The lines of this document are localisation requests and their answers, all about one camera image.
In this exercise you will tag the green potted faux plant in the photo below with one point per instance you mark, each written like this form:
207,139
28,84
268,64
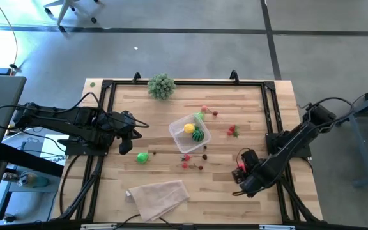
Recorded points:
161,86

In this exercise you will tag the striped watermelon toy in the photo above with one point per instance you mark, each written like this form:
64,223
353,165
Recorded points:
198,135

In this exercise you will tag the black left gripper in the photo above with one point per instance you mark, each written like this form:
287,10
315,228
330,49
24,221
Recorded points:
121,126

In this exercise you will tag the white-legged office chair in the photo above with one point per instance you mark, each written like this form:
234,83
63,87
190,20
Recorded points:
65,9

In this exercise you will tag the teal bottle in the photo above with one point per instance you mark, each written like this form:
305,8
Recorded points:
32,180

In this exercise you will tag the red strawberry toy with leaves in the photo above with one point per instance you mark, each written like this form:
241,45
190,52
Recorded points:
186,157
232,130

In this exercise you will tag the black aluminium table frame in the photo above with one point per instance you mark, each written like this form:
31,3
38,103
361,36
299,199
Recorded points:
203,82

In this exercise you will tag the grey metal table legs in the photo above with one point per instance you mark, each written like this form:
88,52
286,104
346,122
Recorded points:
359,150

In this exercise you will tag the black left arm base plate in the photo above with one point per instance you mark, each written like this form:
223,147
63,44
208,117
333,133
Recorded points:
75,150

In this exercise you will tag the bright green pepper toy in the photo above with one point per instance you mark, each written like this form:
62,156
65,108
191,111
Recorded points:
142,157

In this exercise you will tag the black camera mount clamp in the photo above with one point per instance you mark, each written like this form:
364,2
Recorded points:
234,76
136,77

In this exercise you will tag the clear plastic tupperware container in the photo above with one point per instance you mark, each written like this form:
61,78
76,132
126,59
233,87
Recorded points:
184,143

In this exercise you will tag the silver metal bracket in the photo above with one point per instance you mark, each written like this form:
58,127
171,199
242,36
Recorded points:
276,227
98,226

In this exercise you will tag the white printed sheet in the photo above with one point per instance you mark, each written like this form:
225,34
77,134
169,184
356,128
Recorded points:
51,143

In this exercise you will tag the beige folded cloth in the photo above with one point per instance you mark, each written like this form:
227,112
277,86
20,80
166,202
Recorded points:
158,199

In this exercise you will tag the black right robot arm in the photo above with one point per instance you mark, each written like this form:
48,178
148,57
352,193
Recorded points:
292,145

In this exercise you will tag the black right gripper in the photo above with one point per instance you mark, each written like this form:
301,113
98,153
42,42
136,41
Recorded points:
256,179

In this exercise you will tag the light green cabbage toy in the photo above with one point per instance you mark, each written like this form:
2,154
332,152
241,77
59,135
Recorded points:
200,116

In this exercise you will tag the pink peach toy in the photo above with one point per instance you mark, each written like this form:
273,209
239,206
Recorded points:
204,108

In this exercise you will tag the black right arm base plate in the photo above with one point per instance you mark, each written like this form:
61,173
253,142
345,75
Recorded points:
273,140

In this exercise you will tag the yellow lemon toy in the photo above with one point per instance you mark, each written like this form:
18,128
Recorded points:
189,128

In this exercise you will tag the small red cherry tomato toy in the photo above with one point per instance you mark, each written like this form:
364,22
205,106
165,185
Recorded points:
185,165

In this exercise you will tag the dark red cherry with stem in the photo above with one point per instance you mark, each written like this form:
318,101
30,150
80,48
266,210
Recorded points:
215,113
200,167

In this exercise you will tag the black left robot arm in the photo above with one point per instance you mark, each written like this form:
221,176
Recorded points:
75,121

